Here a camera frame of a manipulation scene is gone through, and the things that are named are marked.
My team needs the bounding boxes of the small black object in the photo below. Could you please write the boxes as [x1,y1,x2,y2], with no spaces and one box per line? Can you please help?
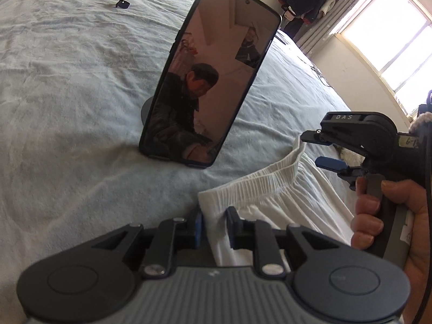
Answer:
[115,0,130,9]

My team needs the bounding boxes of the dark clothes hanging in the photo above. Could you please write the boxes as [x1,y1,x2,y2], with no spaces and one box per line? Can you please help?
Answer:
[278,0,336,39]

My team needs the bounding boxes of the window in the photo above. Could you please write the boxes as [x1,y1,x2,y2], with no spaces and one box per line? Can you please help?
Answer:
[341,0,431,116]

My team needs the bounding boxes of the grey patterned curtain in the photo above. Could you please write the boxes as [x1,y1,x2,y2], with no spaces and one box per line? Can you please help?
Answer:
[296,0,360,56]

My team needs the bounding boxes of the person right hand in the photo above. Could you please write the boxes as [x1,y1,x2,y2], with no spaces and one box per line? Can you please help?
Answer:
[351,177,431,323]

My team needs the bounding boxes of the white cotton pants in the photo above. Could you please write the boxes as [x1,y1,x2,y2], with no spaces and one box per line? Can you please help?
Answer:
[198,140,354,267]

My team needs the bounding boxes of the black smartphone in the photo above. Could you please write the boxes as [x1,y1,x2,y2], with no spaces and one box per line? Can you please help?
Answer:
[139,0,281,167]

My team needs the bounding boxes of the round grey phone stand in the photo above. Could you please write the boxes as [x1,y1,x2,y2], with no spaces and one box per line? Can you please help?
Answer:
[141,97,154,124]

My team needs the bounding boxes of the grey bed sheet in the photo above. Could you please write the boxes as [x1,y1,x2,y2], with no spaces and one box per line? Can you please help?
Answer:
[1,0,347,323]

